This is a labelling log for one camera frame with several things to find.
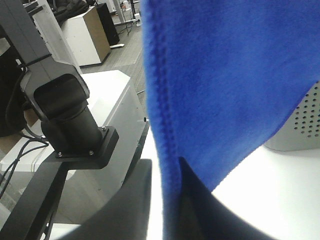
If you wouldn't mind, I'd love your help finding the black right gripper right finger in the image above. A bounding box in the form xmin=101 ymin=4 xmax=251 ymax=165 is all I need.
xmin=178 ymin=157 xmax=273 ymax=240

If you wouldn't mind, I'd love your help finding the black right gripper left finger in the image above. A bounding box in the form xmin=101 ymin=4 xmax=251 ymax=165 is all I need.
xmin=60 ymin=159 xmax=152 ymax=240

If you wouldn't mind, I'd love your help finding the blue microfiber towel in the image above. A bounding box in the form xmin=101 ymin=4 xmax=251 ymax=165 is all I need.
xmin=141 ymin=0 xmax=320 ymax=240

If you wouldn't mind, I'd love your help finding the grey perforated plastic basket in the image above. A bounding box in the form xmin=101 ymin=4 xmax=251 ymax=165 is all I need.
xmin=264 ymin=81 xmax=320 ymax=152

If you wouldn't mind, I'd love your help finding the black floor speaker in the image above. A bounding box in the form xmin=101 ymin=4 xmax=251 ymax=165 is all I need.
xmin=96 ymin=3 xmax=120 ymax=46

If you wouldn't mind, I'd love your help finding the white and brown box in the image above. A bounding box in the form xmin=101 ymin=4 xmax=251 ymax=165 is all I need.
xmin=61 ymin=6 xmax=111 ymax=66

